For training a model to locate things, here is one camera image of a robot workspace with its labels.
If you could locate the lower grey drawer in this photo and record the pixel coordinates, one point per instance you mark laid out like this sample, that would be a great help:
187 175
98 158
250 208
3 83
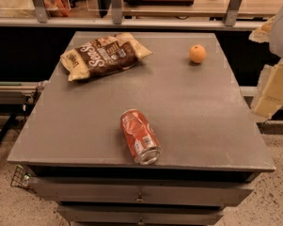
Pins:
139 216

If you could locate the red soda can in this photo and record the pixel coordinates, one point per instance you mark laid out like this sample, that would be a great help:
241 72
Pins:
143 144

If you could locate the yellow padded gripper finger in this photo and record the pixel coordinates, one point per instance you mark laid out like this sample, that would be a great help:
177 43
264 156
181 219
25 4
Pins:
262 33
268 98

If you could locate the grey drawer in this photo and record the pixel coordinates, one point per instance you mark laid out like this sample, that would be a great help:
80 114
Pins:
139 216
194 193

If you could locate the orange fruit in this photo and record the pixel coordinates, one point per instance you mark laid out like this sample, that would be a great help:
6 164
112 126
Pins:
197 53

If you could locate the brown chip bag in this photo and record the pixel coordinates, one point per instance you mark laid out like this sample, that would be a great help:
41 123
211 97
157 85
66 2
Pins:
103 56

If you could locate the wire basket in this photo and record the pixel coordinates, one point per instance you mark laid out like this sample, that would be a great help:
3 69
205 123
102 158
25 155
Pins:
21 179

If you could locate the upper grey drawer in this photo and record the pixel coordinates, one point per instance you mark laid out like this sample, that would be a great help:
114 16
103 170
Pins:
194 193

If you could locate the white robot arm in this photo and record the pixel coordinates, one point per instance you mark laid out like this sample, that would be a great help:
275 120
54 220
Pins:
276 35

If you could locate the metal shelf rail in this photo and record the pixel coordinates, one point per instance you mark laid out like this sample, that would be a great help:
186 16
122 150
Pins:
132 24

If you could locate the orange bag in background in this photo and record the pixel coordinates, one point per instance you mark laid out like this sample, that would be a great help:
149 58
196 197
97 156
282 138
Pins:
57 8

